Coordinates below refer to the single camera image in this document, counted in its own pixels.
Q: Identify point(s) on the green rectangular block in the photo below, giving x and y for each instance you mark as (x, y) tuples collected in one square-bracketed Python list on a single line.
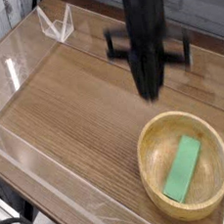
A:
[(182, 169)]

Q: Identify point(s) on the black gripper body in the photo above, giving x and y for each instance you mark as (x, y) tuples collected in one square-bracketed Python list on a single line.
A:
[(140, 44)]

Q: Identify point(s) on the clear acrylic tray walls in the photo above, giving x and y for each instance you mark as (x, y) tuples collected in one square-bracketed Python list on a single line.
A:
[(70, 119)]

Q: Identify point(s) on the brown wooden bowl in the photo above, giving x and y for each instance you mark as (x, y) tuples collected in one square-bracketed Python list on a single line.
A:
[(156, 151)]

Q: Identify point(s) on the clear acrylic corner bracket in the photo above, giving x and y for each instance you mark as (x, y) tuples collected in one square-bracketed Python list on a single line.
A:
[(58, 30)]

